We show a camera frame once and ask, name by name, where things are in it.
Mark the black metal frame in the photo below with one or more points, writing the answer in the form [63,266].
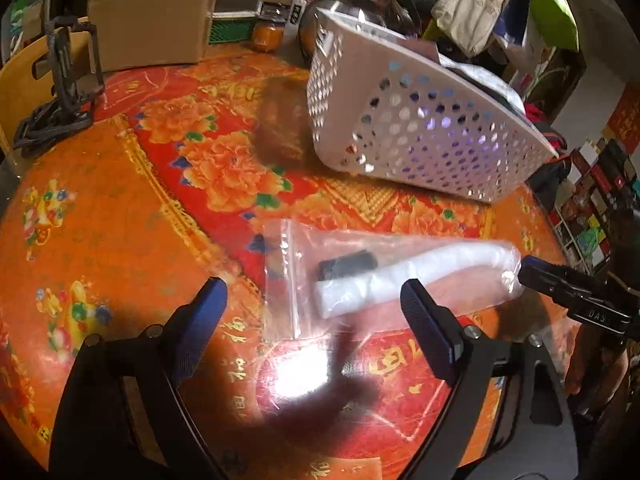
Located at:
[70,75]

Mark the green plastic basket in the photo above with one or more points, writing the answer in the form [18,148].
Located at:
[230,31]

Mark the beige canvas tote bag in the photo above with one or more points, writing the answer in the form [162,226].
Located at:
[470,5]

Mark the clear zip bag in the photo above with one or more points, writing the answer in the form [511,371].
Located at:
[290,280]

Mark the yellow wooden chair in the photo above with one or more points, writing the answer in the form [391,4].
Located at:
[20,90]

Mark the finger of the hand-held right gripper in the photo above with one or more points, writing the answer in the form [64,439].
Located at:
[550,277]

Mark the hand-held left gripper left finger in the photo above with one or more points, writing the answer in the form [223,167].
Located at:
[200,320]

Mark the black and red jacket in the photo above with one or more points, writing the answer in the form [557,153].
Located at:
[550,160]

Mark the dark lidded glass jar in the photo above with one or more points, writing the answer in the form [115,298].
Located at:
[274,10]

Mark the red wall poster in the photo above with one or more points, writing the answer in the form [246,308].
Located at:
[625,115]

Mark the person's right hand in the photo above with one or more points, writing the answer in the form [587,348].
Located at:
[590,365]

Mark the tall glass jar black lid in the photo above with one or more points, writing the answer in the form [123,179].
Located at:
[296,17]

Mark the shelf of coloured boxes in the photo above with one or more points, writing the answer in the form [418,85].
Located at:
[590,200]

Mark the orange filled glass jar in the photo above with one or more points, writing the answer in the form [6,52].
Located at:
[266,35]

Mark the open cardboard box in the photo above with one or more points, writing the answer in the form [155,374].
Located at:
[150,25]

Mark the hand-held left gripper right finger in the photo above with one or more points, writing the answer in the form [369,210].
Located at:
[425,330]

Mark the small black item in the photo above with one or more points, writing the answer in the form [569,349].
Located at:
[347,266]

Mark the blue and white bag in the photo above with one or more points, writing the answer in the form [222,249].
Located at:
[520,25]

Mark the clear bag with dark cloth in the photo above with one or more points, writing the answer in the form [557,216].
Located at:
[482,80]

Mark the lime green bag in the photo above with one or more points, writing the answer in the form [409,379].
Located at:
[555,5]

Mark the white perforated plastic basket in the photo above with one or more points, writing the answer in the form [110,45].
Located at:
[425,85]

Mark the white foam roll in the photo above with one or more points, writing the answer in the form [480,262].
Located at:
[425,270]

